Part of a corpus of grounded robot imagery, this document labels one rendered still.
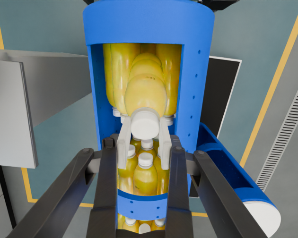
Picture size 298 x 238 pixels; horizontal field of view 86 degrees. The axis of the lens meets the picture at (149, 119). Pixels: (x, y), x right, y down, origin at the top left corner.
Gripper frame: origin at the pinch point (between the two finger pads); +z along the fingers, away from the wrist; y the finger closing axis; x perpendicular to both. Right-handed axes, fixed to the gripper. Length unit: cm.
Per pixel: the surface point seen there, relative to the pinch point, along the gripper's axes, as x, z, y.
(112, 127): -13.6, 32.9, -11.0
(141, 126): 0.4, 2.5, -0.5
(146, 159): -15.9, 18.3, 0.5
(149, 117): 1.7, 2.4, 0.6
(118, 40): 11.2, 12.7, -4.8
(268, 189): -139, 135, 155
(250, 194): -44, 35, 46
